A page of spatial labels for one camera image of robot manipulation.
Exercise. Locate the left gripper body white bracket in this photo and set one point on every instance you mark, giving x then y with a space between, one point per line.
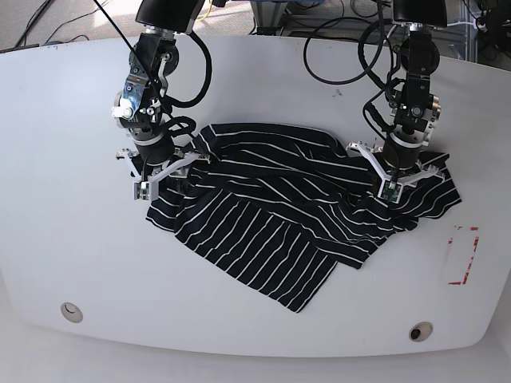
395 161

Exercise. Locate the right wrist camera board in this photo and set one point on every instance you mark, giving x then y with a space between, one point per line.
141 190

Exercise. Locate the grey aluminium frame stand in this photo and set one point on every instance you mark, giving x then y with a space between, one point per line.
457 40

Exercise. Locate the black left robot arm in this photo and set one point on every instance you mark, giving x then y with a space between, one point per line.
407 90

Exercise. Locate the table cable grommet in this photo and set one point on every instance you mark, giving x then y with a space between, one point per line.
421 331
71 312

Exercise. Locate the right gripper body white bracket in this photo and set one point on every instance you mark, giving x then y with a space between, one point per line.
158 159

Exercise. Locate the navy white striped t-shirt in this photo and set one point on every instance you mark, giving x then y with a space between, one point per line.
279 207

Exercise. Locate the red tape rectangle marking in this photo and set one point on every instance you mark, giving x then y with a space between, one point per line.
462 248

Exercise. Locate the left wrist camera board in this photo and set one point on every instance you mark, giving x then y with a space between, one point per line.
390 191

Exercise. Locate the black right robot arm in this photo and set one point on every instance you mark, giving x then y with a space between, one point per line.
143 107

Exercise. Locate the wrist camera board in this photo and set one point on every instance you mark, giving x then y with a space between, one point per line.
390 191
141 190

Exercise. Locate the right table cable grommet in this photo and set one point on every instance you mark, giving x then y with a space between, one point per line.
421 331

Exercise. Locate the left table cable grommet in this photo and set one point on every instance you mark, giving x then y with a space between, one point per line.
71 312

